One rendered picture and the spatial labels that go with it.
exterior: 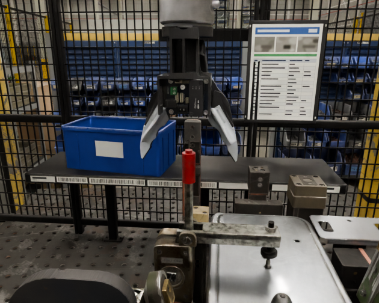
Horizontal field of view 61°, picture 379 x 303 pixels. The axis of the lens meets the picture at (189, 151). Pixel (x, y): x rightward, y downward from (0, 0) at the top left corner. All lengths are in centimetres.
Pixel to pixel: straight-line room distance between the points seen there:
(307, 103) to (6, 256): 112
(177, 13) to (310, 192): 55
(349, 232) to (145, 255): 67
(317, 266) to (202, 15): 46
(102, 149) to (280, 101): 56
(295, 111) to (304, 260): 56
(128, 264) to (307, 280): 67
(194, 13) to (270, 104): 66
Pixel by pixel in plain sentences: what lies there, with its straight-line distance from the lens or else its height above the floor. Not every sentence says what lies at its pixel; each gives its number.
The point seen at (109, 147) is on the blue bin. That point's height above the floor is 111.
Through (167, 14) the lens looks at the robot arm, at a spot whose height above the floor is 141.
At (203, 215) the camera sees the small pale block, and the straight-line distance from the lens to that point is 63.
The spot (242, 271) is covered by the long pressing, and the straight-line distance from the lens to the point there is 60.
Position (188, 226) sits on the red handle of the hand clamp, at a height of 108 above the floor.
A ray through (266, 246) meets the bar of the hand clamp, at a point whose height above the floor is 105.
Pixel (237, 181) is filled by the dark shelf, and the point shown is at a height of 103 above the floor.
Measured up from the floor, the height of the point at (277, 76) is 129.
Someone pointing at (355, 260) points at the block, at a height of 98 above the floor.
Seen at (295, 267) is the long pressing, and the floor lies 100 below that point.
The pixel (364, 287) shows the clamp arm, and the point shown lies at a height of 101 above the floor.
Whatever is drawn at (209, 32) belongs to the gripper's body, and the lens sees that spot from 46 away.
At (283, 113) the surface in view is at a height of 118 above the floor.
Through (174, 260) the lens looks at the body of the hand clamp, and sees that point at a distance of 58.
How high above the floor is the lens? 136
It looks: 17 degrees down
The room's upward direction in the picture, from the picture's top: straight up
